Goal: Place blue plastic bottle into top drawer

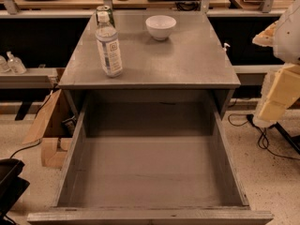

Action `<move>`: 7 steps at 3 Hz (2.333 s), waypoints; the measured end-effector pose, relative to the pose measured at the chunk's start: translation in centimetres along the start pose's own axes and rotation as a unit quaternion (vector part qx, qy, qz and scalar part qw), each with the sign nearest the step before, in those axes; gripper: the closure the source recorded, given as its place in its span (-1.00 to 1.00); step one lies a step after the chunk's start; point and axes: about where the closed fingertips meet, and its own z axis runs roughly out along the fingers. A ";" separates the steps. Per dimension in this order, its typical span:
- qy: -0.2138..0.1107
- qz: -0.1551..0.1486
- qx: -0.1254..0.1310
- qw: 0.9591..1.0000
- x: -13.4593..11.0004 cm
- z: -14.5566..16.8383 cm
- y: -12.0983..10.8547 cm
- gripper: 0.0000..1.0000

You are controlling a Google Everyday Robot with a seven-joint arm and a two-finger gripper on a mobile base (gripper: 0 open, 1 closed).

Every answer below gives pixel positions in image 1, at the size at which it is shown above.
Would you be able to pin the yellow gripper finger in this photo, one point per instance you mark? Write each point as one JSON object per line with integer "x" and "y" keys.
{"x": 280, "y": 89}
{"x": 266, "y": 37}

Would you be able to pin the clear plastic water bottle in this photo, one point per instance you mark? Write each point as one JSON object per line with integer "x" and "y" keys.
{"x": 108, "y": 46}

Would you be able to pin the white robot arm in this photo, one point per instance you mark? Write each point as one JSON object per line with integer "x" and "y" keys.
{"x": 286, "y": 45}

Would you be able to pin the open grey top drawer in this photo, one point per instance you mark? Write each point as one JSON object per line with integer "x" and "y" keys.
{"x": 150, "y": 158}

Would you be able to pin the clear sanitizer pump bottle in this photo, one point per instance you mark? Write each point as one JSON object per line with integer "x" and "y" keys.
{"x": 15, "y": 63}

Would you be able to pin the small white pump dispenser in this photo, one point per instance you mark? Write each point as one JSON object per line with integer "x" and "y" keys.
{"x": 226, "y": 46}

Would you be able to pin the black stand leg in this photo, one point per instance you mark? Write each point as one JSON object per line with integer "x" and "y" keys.
{"x": 294, "y": 141}

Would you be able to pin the white ceramic bowl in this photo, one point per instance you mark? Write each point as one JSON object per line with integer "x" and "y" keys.
{"x": 160, "y": 27}

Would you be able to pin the green soda can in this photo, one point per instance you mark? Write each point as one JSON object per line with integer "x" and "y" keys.
{"x": 108, "y": 10}

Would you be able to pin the brown cardboard box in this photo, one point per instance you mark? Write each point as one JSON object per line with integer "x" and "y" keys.
{"x": 49, "y": 131}

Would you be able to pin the black bin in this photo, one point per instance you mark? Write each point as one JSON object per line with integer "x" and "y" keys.
{"x": 12, "y": 186}

